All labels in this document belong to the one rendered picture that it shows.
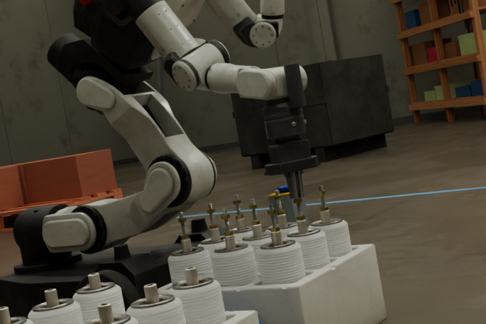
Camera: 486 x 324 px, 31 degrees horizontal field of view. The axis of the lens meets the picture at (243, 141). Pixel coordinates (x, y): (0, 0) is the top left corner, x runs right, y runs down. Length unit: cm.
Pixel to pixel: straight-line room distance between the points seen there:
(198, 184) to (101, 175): 400
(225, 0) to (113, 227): 73
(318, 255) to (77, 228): 88
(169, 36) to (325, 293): 72
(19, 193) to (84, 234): 396
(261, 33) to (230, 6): 12
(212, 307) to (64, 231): 111
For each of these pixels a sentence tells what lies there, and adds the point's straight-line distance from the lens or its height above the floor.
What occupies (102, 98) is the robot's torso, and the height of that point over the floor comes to 64.
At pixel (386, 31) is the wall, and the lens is 1193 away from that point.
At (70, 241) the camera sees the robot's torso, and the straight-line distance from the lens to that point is 263.
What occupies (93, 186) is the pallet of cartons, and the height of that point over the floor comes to 20.
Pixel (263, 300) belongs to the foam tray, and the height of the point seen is 15.
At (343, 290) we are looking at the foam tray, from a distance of 197.
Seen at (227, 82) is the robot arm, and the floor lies 61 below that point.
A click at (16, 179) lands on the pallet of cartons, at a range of 652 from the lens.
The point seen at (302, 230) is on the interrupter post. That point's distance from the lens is 198.
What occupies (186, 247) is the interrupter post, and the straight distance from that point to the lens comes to 201.
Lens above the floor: 55
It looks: 2 degrees down
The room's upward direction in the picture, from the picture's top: 10 degrees counter-clockwise
